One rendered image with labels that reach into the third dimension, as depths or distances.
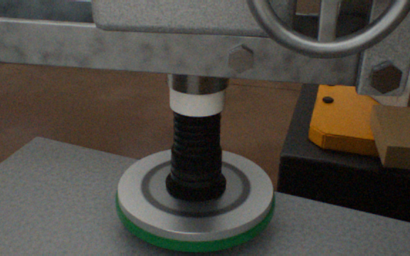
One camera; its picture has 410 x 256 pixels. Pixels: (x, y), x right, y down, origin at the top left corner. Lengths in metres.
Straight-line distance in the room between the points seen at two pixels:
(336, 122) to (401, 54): 0.69
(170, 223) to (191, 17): 0.26
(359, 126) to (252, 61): 0.71
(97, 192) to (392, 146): 0.58
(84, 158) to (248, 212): 0.35
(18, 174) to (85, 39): 0.36
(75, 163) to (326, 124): 0.60
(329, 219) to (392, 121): 0.45
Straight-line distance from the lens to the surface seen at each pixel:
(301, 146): 1.22
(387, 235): 0.78
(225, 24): 0.51
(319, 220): 0.78
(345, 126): 1.24
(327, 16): 0.47
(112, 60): 0.59
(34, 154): 0.94
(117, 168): 0.88
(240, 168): 0.76
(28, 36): 0.61
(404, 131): 1.15
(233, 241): 0.66
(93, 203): 0.80
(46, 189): 0.84
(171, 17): 0.52
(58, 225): 0.77
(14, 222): 0.79
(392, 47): 0.57
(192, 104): 0.63
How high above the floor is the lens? 1.31
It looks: 27 degrees down
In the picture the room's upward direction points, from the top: 2 degrees clockwise
